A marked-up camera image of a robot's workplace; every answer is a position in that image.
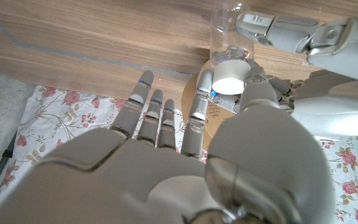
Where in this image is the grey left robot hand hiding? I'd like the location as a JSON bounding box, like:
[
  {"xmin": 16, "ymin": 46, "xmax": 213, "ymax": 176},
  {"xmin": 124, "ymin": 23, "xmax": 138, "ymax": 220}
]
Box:
[{"xmin": 208, "ymin": 12, "xmax": 358, "ymax": 138}]

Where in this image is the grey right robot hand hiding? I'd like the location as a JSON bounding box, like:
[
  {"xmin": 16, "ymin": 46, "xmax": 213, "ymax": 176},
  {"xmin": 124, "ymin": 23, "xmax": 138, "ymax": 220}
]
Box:
[{"xmin": 0, "ymin": 68, "xmax": 337, "ymax": 224}]

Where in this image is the clear medicine bottle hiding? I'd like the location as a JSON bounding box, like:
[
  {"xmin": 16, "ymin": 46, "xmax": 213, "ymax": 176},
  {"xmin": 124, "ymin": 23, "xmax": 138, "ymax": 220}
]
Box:
[{"xmin": 209, "ymin": 0, "xmax": 255, "ymax": 96}]

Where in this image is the white bottle cap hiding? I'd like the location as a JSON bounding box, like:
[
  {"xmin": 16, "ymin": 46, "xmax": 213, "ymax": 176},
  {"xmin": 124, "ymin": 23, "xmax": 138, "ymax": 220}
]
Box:
[{"xmin": 211, "ymin": 58, "xmax": 252, "ymax": 96}]

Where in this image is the cardboard filament reel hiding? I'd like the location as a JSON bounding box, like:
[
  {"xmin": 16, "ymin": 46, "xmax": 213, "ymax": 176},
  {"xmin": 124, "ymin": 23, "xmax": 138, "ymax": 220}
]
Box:
[{"xmin": 180, "ymin": 60, "xmax": 295, "ymax": 152}]

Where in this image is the floral backdrop cloth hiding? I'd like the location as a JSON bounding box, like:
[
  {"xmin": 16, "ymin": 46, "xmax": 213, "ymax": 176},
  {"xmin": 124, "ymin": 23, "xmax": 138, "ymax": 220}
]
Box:
[{"xmin": 0, "ymin": 85, "xmax": 358, "ymax": 224}]

